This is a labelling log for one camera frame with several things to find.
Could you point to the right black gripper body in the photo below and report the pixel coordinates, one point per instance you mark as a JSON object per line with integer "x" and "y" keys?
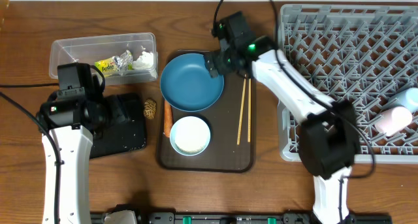
{"x": 225, "y": 61}

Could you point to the pink plastic cup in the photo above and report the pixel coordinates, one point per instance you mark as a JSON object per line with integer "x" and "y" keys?
{"x": 393, "y": 120}

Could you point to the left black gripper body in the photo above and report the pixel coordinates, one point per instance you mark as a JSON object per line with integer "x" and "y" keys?
{"x": 116, "y": 110}

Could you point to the wooden chopstick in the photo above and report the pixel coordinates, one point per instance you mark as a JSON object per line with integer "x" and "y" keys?
{"x": 241, "y": 112}
{"x": 249, "y": 110}

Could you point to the brown dried mushroom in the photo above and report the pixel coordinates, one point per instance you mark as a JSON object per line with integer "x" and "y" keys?
{"x": 150, "y": 107}

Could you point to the left wooden chopstick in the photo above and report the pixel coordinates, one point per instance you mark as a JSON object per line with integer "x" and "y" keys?
{"x": 241, "y": 112}

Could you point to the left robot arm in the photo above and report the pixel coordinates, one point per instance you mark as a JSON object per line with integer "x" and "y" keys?
{"x": 68, "y": 121}

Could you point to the light blue rice bowl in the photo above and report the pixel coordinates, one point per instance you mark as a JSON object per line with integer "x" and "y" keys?
{"x": 190, "y": 136}

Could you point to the black waste tray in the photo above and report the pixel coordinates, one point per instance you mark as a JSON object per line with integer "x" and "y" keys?
{"x": 122, "y": 138}

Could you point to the yellow foil snack wrapper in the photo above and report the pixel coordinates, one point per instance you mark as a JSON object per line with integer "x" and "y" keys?
{"x": 116, "y": 64}

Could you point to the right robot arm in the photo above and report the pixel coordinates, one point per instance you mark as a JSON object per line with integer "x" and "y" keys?
{"x": 328, "y": 141}

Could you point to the right wooden chopstick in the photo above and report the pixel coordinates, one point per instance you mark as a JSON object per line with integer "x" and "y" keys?
{"x": 249, "y": 110}

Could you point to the orange carrot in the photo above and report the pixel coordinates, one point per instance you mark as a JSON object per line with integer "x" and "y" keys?
{"x": 168, "y": 120}

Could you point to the dark blue plate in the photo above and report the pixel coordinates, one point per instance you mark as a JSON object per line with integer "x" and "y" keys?
{"x": 186, "y": 84}

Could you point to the clear plastic bin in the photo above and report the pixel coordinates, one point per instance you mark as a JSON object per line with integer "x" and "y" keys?
{"x": 92, "y": 49}

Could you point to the dark brown serving tray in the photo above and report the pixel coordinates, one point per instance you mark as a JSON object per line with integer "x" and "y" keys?
{"x": 222, "y": 153}

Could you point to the white tissue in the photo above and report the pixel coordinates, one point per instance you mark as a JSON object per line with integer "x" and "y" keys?
{"x": 144, "y": 61}

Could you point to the grey dishwasher rack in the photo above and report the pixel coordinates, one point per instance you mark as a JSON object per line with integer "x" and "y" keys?
{"x": 363, "y": 54}

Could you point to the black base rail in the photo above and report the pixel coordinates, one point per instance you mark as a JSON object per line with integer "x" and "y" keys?
{"x": 172, "y": 217}

